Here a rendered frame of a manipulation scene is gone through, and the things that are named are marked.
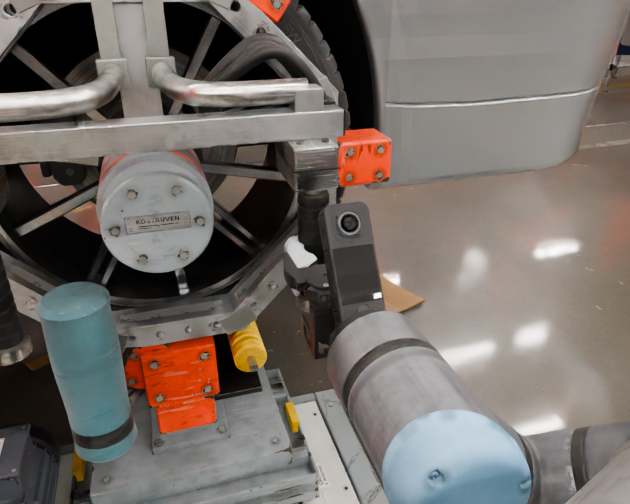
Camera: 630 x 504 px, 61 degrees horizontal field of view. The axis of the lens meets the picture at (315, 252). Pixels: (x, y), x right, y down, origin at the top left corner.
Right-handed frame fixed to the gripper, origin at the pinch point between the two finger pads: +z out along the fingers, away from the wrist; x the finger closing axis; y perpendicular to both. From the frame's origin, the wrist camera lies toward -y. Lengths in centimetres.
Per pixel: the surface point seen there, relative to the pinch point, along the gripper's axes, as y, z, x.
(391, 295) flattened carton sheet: 83, 105, 64
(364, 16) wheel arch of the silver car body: -21.7, 33.5, 19.5
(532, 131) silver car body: 0, 33, 56
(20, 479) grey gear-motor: 42, 13, -43
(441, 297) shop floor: 83, 99, 82
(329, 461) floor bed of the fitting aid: 75, 30, 14
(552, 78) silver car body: -10, 33, 59
